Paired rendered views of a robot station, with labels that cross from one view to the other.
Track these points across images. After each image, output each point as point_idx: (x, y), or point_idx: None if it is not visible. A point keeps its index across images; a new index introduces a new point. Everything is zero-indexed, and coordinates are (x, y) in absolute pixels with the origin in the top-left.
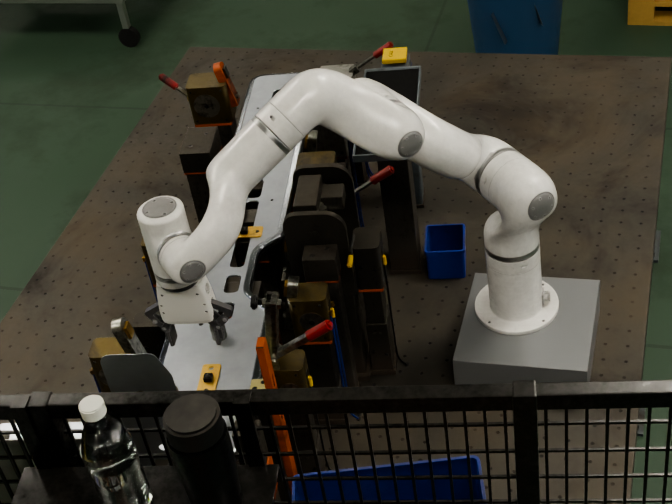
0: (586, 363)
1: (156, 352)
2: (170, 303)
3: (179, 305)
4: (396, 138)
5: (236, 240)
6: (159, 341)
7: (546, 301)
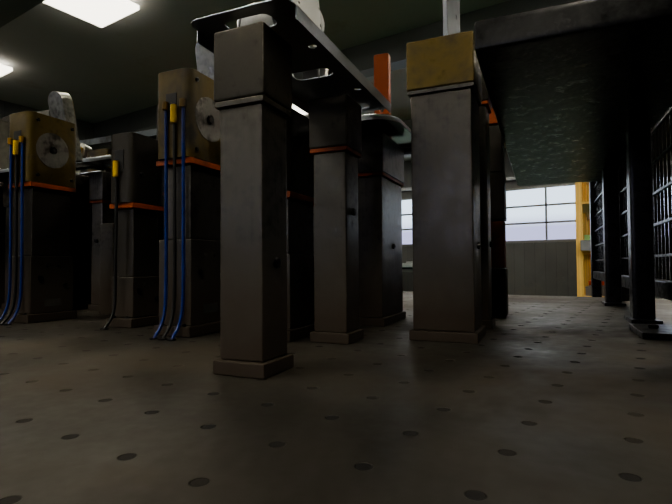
0: None
1: (151, 187)
2: (306, 3)
3: (310, 10)
4: (322, 15)
5: (106, 165)
6: (157, 167)
7: None
